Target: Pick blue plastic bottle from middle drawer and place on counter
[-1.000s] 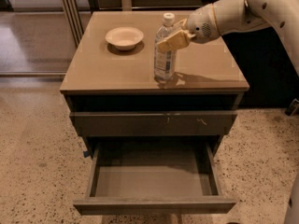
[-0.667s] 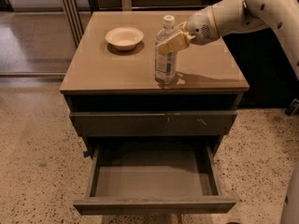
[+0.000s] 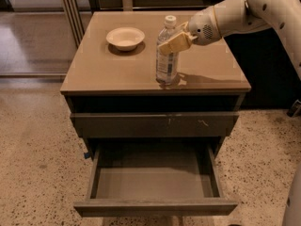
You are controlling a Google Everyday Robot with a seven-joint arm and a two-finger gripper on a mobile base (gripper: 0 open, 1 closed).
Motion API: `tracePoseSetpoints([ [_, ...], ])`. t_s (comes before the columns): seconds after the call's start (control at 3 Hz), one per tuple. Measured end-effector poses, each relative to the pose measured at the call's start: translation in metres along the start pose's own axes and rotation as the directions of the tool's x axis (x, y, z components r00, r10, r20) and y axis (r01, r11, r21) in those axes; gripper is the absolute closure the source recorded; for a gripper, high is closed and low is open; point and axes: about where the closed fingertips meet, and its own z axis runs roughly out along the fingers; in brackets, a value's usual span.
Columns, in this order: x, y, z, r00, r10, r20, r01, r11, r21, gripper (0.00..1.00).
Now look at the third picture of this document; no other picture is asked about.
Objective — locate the dark robot base foot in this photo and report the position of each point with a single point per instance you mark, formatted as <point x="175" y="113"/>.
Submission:
<point x="295" y="109"/>

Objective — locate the open middle drawer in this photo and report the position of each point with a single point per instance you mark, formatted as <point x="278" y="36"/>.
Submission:
<point x="141" y="180"/>

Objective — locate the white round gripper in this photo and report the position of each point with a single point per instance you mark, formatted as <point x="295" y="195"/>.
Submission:
<point x="202" y="27"/>

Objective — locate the white ceramic bowl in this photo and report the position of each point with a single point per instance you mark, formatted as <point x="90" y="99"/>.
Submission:
<point x="125" y="38"/>

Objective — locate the metal window frame rail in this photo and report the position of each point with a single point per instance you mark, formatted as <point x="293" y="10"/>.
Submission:
<point x="73" y="16"/>

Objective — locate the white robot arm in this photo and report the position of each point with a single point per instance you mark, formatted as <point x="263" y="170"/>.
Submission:
<point x="239" y="17"/>

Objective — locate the closed top drawer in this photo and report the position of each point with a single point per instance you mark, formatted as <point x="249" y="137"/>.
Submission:
<point x="127" y="125"/>

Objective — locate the clear plastic water bottle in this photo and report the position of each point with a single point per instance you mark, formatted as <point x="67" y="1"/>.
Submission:
<point x="166" y="66"/>

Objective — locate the grey drawer cabinet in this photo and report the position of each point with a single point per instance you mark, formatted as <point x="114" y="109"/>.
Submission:
<point x="103" y="79"/>

